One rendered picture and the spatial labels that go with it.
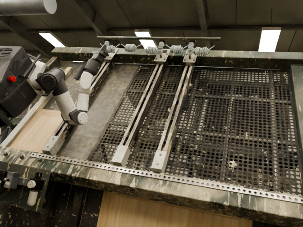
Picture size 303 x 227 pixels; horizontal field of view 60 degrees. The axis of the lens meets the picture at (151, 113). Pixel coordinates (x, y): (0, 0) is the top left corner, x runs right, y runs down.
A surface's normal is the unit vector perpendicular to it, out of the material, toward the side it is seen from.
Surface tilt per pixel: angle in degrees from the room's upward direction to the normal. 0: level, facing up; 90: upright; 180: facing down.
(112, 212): 90
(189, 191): 59
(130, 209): 90
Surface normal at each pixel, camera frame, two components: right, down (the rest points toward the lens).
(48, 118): -0.14, -0.72
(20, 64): 0.95, 0.09
